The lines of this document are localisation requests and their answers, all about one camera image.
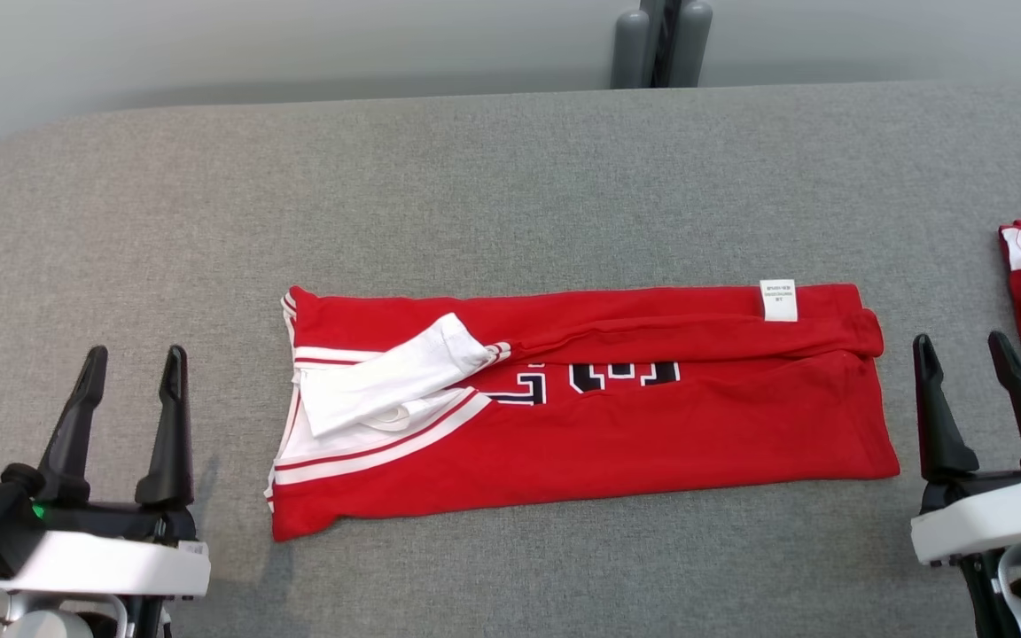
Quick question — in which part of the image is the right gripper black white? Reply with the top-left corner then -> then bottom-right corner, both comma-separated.
910,331 -> 1021,638

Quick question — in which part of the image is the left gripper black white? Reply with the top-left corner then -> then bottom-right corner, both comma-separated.
0,345 -> 212,638

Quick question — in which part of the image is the red jersey with number print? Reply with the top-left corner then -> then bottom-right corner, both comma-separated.
264,279 -> 901,543

